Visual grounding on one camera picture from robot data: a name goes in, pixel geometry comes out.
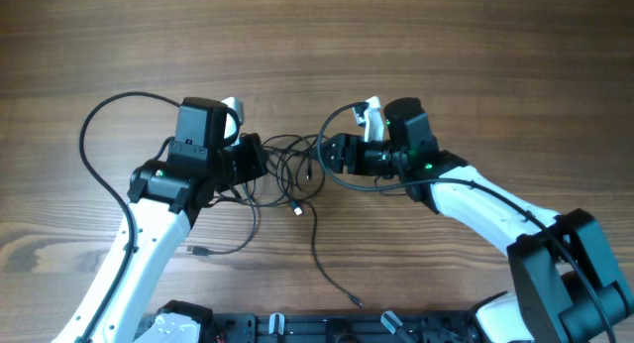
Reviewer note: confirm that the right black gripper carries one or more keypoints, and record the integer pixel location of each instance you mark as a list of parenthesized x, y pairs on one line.
[(346, 143)]

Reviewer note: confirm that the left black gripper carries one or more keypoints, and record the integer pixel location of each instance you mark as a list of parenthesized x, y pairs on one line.
[(258, 155)]

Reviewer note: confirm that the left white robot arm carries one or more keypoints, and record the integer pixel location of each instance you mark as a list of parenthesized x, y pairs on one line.
[(207, 155)]

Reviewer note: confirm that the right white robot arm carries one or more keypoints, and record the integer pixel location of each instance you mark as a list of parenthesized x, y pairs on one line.
[(568, 286)]

